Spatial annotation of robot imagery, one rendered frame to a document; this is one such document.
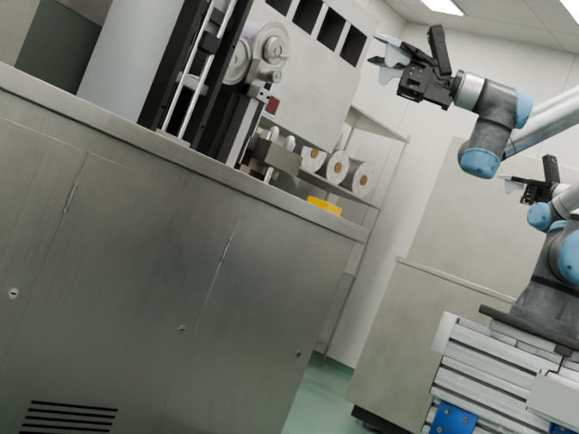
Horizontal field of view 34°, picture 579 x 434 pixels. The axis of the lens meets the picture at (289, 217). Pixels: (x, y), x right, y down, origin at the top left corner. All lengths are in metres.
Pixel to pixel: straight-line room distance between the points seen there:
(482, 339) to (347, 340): 5.37
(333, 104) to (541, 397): 1.72
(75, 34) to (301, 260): 0.82
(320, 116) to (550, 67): 4.13
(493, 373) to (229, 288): 0.64
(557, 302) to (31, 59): 1.38
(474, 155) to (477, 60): 5.60
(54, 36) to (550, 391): 1.46
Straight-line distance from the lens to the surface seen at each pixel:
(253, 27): 2.57
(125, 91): 2.34
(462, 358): 2.13
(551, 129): 2.14
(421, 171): 7.45
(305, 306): 2.54
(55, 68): 2.53
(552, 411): 1.96
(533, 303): 2.10
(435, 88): 1.99
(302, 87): 3.25
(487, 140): 1.98
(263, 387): 2.53
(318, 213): 2.41
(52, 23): 2.51
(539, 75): 7.32
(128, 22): 2.42
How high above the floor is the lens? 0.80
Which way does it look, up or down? 1 degrees up
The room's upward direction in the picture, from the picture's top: 21 degrees clockwise
